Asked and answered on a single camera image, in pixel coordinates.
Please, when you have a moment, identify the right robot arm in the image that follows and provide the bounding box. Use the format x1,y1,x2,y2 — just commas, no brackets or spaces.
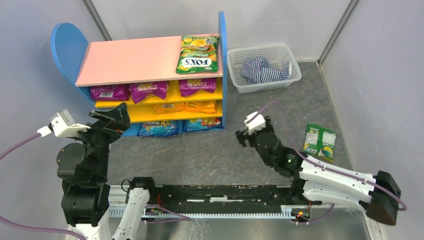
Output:
235,112,407,226

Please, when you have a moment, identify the orange candy bag on shelf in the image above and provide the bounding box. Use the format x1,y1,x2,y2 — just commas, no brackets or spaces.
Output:
184,100,218,114

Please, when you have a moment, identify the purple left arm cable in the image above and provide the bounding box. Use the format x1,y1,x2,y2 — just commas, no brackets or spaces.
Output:
0,133,191,240

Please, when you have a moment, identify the blue Blendy bag on shelf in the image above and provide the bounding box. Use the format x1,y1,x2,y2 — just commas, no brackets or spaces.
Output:
182,117,223,133

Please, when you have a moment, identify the white plastic mesh basket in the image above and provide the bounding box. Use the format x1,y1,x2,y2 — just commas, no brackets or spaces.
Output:
227,43,302,94

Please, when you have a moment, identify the green candy bag face down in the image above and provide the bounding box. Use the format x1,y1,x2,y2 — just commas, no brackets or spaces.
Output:
302,123,337,162

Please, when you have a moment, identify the purple 100 candy bag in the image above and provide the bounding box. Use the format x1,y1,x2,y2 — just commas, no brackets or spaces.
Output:
129,81,169,104

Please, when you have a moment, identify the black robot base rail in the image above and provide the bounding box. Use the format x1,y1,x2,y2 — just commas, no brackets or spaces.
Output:
142,185,322,220

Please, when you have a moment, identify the orange mango candy bag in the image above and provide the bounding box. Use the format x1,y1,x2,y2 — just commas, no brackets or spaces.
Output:
153,102,185,115

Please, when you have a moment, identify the blue white striped cloth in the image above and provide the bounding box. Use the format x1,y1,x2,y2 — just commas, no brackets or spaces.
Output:
241,56,294,85

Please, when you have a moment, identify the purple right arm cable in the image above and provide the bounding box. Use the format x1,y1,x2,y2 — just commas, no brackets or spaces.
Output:
246,100,408,226

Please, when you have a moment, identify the blue Blendy candy bag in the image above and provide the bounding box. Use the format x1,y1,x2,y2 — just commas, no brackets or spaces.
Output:
137,120,179,137

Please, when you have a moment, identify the green Fox's candy bag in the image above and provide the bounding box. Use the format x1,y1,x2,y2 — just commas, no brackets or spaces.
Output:
175,35,219,75

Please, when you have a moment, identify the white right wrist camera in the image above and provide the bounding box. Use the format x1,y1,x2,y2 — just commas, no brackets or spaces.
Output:
243,111,267,135

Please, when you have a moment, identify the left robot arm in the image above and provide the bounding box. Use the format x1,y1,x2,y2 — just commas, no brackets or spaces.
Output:
50,103,155,240

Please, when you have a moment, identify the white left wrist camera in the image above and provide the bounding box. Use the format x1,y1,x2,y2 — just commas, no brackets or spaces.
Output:
36,109,91,138

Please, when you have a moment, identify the blue pink yellow shelf unit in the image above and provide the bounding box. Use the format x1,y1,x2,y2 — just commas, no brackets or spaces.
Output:
50,11,228,137

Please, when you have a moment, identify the purple grape candy bag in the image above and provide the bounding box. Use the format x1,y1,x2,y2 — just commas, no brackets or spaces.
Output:
90,84,130,102

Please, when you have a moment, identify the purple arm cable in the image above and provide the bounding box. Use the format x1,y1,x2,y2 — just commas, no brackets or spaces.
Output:
0,133,191,240
246,100,408,226

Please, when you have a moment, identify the purple 100 bag on shelf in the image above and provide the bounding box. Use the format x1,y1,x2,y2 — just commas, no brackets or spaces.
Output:
178,77,217,97

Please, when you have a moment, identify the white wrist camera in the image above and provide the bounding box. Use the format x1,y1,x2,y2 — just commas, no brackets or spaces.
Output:
36,109,91,138
243,111,267,135

